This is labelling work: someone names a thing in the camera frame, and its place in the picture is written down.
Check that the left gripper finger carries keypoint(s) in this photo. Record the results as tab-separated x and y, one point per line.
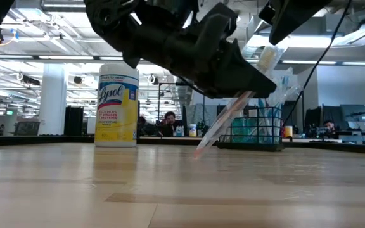
215	95
242	79

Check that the teal mouthwash bottle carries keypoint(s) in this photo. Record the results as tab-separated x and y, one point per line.
240	128
253	128

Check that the white jar yellow label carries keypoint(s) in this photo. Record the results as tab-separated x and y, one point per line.
193	130

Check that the person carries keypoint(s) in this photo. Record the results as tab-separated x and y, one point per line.
329	126
142	125
170	122

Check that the yellow cup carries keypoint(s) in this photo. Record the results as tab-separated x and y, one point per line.
288	131

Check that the Lysol disinfecting wipes canister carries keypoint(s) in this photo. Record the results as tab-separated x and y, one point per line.
116	126

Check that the long ceiling light bar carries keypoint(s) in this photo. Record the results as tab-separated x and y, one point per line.
68	58

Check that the grey computer monitor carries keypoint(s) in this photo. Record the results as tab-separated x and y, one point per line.
355	114

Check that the black cabinet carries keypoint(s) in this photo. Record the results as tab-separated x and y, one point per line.
73	122

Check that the white pillar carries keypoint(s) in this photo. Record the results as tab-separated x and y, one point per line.
52	101

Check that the black aluminium table frame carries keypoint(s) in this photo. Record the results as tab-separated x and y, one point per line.
43	140

